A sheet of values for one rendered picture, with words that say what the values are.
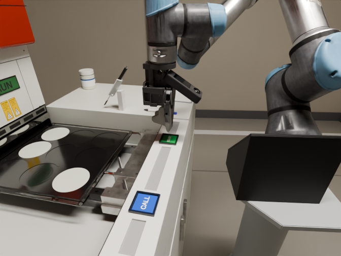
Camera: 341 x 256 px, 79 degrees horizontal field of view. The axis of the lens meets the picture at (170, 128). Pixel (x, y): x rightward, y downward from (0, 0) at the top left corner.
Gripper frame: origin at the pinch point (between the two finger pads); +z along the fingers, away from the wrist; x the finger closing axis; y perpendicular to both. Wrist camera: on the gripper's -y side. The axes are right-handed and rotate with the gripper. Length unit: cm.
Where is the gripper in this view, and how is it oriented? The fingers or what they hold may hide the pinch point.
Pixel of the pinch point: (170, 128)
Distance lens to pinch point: 64.5
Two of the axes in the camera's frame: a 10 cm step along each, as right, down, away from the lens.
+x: -1.9, 4.8, -8.5
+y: -9.8, -1.0, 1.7
